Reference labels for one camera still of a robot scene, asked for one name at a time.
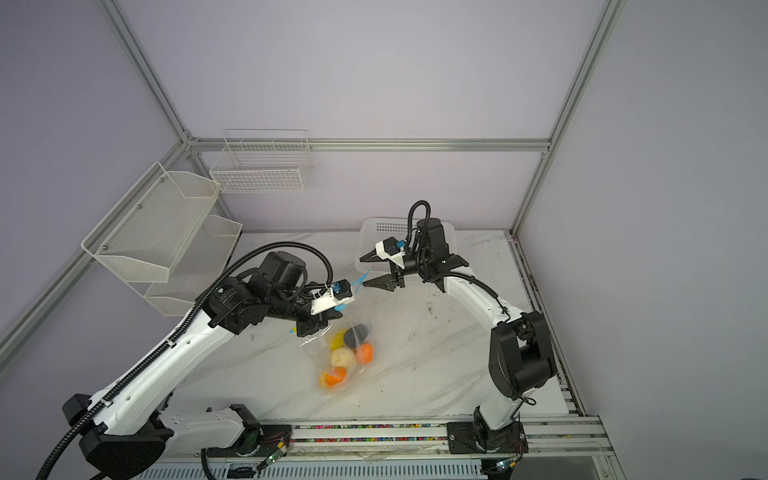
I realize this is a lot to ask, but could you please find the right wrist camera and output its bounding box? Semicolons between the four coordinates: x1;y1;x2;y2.
374;237;406;270

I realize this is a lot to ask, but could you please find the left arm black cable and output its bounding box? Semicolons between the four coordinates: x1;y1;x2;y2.
34;241;335;480

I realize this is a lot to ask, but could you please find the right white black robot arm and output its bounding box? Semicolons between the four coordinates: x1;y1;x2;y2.
359;218;557;454

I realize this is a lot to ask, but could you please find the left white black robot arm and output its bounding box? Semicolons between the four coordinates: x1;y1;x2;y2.
37;241;354;479

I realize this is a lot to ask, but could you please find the orange tangerine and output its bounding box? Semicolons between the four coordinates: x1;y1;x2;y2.
320;366;347;389
355;342;374;365

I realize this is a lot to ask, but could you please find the orange tangerine top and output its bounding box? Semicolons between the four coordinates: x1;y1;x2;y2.
355;342;374;365

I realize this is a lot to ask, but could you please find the yellow green mango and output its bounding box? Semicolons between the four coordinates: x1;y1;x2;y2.
329;330;346;351

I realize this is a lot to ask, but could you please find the aluminium front rail base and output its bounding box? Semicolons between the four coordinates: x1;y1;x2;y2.
141;416;625;479

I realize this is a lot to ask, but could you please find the white wire wall basket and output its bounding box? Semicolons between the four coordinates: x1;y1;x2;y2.
210;129;313;194

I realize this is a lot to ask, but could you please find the white garlic bulb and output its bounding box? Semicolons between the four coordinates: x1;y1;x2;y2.
330;347;357;371

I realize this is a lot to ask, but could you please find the white mesh two-tier shelf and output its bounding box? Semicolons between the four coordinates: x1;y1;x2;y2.
81;163;242;317

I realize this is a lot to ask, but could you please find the dark avocado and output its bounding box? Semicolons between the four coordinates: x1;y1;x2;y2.
342;324;370;349

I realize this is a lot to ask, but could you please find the white perforated plastic basket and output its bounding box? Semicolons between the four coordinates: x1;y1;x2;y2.
355;218;457;284

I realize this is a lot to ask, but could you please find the clear zip top bag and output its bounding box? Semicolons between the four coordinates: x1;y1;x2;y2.
300;273;375;392

